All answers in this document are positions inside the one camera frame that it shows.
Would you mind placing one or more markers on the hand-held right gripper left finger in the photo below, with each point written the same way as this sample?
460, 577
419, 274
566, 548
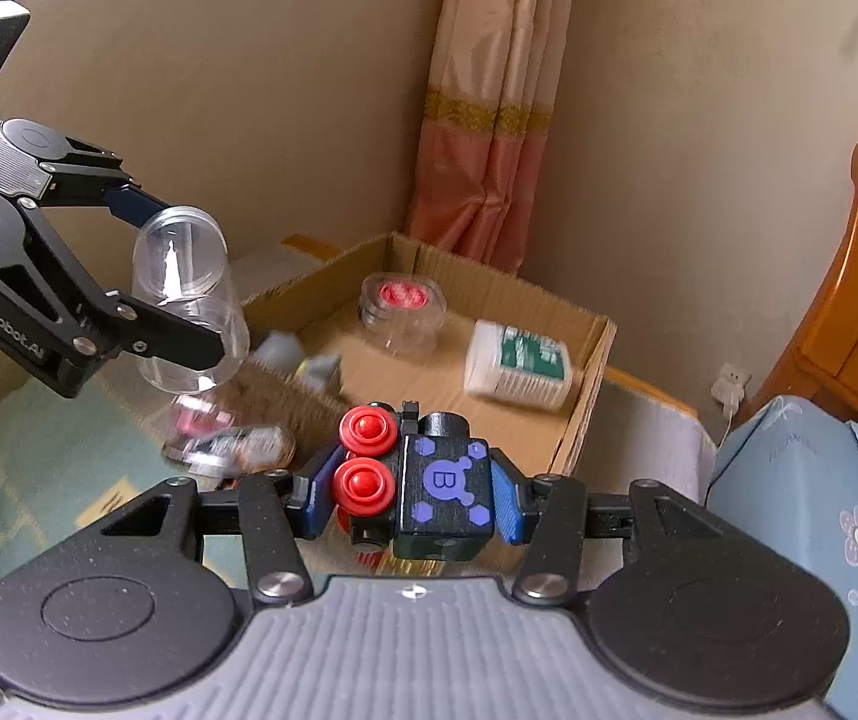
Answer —
316, 499

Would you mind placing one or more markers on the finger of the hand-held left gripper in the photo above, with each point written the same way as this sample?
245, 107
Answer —
121, 195
166, 334

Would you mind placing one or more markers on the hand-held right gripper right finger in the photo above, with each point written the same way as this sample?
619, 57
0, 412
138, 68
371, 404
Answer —
510, 502

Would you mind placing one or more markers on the clear plastic jar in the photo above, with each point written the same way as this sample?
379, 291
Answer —
185, 270

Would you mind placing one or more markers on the black toy with red buttons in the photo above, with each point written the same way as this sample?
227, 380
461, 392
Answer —
444, 480

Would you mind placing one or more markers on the white bottle with green label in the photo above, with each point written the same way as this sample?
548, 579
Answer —
519, 364

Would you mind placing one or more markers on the cardboard box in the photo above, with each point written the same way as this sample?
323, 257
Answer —
414, 390

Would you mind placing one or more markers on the clear jar with red lid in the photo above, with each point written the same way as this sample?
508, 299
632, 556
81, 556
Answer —
403, 307

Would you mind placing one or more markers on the pink toy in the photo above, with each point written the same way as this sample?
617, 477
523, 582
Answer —
200, 416

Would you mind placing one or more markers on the clear packaged trinket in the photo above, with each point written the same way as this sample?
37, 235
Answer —
241, 446

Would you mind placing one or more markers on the wooden headboard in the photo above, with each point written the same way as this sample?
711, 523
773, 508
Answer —
834, 330

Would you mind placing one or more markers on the pink curtain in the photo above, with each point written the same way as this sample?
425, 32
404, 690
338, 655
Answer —
489, 105

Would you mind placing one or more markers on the white wall outlet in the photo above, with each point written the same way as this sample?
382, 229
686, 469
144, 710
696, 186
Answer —
730, 386

